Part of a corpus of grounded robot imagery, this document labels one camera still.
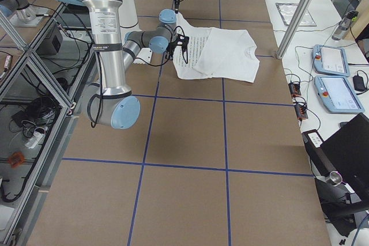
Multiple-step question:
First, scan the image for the black laptop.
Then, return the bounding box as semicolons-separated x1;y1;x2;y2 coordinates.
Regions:
302;113;368;236

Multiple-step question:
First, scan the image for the aluminium vertical post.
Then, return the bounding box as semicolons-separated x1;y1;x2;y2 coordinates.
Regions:
276;0;312;59

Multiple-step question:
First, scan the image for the lower blue teach pendant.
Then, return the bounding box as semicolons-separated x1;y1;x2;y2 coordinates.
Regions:
314;75;365;114

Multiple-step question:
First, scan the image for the white power strip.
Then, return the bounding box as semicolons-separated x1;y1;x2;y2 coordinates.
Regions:
25;130;45;149

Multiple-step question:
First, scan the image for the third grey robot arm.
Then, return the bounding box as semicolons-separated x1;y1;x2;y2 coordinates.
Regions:
1;0;49;27

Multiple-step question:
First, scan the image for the blue teach pendant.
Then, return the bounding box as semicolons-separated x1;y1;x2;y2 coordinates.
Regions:
312;44;350;77
314;75;365;114

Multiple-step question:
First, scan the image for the white long-sleeve printed shirt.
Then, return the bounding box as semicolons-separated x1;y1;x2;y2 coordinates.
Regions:
173;13;259;83

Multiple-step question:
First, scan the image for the upper orange circuit board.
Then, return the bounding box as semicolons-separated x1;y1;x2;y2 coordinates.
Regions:
288;82;302;97

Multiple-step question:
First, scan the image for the grey box under frame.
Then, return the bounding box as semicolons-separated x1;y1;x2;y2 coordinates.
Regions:
36;24;63;55

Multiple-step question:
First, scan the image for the black power adapter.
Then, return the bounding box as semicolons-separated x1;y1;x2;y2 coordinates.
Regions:
353;71;367;92

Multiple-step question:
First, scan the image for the aluminium frame rail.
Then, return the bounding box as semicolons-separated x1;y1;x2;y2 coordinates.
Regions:
1;4;94;245

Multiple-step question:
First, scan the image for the orange object under frame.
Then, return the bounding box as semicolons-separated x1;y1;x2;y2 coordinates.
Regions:
7;152;25;168

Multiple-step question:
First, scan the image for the orange circuit board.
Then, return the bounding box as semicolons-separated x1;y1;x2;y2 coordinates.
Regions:
294;103;308;121
288;82;302;97

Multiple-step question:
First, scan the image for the lower orange circuit board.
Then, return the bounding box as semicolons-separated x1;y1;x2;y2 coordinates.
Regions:
294;103;308;121

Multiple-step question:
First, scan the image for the upper blue teach pendant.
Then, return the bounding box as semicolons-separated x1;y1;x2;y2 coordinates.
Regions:
312;44;350;77

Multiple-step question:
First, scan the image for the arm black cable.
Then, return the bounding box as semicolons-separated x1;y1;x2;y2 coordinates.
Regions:
135;25;190;67

